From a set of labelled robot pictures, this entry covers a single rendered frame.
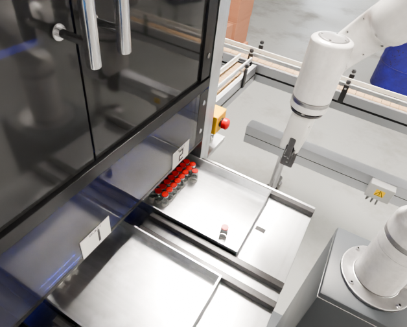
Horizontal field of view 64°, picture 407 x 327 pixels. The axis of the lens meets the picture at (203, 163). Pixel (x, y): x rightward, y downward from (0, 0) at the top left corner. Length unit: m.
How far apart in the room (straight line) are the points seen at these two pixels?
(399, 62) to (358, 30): 3.24
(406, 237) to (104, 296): 0.69
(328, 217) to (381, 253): 1.47
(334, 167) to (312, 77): 1.23
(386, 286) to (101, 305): 0.69
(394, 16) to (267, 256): 0.62
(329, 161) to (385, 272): 1.04
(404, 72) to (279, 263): 3.30
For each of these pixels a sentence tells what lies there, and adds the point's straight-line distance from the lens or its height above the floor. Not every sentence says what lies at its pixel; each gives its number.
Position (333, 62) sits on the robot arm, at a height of 1.39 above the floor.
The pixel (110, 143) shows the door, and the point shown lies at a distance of 0.66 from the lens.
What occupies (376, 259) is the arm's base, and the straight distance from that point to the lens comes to 0.94.
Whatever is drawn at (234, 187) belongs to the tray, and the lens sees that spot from 1.07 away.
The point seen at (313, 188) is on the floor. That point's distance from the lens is 2.51.
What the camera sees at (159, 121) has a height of 1.20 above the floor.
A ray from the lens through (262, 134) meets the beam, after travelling 1.93.
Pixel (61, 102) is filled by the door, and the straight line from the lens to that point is 0.54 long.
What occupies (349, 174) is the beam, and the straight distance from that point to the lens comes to 1.92.
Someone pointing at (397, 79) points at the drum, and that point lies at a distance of 4.06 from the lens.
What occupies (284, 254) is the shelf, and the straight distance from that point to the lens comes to 0.96.
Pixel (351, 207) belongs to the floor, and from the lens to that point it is 2.51.
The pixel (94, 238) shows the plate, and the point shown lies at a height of 1.02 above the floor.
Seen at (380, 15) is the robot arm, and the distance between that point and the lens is 0.67.
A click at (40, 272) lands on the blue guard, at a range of 0.69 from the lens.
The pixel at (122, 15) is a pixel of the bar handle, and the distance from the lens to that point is 0.48.
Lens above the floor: 1.64
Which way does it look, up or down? 42 degrees down
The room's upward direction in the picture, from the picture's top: 8 degrees clockwise
